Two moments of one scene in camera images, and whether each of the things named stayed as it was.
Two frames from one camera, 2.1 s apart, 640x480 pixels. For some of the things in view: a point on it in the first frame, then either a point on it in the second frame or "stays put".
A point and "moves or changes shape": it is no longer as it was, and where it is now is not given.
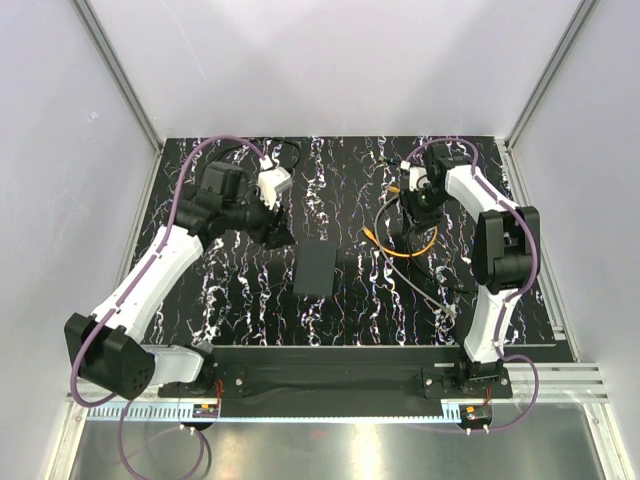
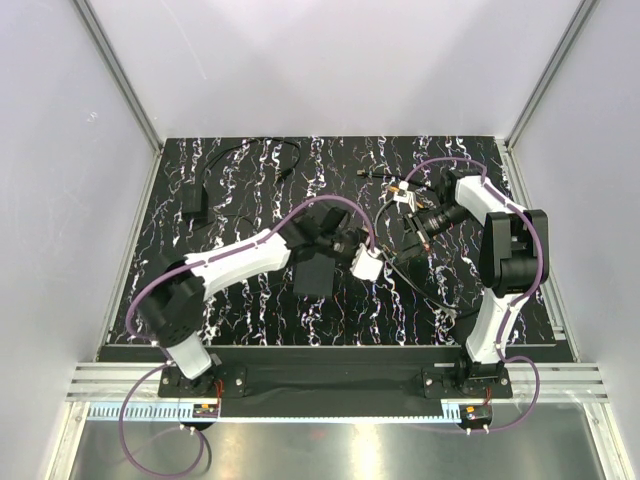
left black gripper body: x=251 y=216 -> x=343 y=246
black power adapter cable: x=227 y=179 moves or changes shape
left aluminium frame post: x=121 y=78 stays put
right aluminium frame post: x=581 y=18 stays put
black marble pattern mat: x=383 y=253 stays put
